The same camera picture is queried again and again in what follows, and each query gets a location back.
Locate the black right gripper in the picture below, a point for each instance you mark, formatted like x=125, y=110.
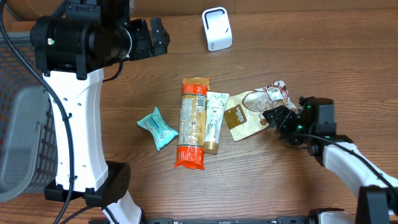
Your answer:
x=289, y=116

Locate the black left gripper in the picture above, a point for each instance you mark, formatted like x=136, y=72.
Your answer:
x=143, y=50

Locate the beige bread snack pouch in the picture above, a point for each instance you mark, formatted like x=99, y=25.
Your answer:
x=243, y=113

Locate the white cream tube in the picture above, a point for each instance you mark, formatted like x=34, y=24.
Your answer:
x=216, y=104

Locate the orange spaghetti packet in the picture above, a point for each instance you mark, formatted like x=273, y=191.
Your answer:
x=192, y=122

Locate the teal wet wipes pack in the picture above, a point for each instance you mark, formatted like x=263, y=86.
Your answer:
x=162, y=133

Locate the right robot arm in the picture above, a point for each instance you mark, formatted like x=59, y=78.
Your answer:
x=314, y=126

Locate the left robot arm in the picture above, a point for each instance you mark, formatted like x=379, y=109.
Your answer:
x=72, y=52

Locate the white barcode scanner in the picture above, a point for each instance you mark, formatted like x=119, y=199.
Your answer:
x=217, y=29

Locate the grey plastic mesh basket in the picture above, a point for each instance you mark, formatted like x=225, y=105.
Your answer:
x=28, y=142

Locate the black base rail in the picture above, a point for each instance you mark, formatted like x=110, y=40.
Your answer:
x=248, y=221

